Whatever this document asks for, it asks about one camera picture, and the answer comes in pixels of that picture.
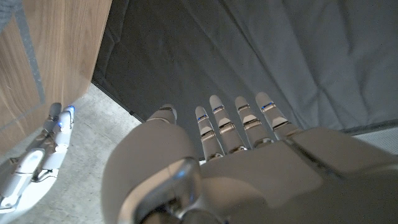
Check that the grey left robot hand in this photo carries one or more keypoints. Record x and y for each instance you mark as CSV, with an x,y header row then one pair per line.
x,y
248,180

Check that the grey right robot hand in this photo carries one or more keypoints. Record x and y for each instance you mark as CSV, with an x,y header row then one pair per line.
x,y
34,168

